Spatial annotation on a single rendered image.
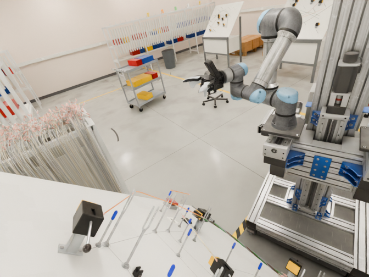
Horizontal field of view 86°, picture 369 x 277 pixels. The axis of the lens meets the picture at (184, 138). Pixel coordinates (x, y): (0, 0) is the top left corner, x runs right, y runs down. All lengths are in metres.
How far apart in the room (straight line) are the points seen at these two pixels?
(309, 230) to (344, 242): 0.23
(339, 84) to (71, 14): 8.25
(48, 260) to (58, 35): 8.35
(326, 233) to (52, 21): 8.63
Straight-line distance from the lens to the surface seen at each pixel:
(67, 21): 8.68
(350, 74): 1.32
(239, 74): 1.13
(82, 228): 0.44
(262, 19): 1.29
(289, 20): 1.18
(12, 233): 0.50
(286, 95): 1.28
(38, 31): 8.61
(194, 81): 1.07
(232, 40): 6.80
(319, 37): 5.07
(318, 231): 2.09
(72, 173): 1.36
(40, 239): 0.50
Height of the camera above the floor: 1.92
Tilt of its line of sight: 34 degrees down
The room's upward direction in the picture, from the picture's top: 12 degrees counter-clockwise
